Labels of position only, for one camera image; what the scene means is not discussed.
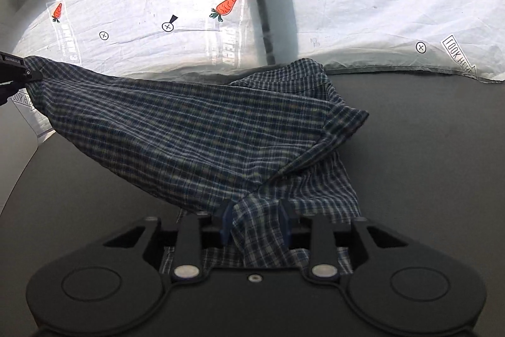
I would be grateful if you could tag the blue plaid shirt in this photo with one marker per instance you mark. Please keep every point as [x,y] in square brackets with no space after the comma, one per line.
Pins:
[177,131]

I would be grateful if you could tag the white printed backdrop sheet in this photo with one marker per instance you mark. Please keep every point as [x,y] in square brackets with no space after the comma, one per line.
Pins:
[355,5]

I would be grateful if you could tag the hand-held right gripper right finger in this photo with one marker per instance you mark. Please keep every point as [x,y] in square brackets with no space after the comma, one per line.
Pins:
[286,230]

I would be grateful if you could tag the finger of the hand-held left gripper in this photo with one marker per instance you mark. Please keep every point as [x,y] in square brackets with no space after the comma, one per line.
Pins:
[14,70]
[4,94]

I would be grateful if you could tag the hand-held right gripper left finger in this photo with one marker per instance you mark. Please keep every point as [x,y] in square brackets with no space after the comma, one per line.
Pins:
[227,226]

